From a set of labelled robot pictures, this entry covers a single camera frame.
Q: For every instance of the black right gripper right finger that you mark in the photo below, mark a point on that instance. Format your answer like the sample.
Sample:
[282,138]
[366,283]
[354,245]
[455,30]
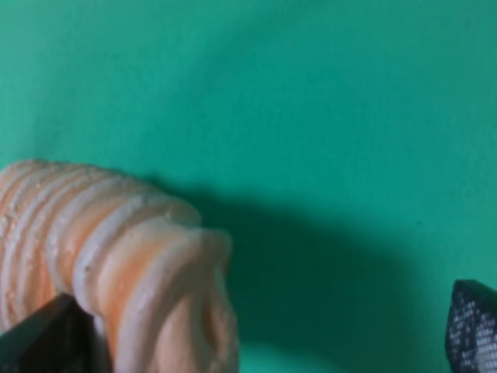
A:
[470,341]

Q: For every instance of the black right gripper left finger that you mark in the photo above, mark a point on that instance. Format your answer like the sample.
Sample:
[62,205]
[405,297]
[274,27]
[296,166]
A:
[58,337]

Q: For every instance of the orange white striped bread roll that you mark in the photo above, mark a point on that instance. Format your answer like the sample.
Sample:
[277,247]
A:
[135,258]

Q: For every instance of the green table cloth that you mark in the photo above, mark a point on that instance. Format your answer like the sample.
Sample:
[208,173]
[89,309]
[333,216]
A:
[349,147]

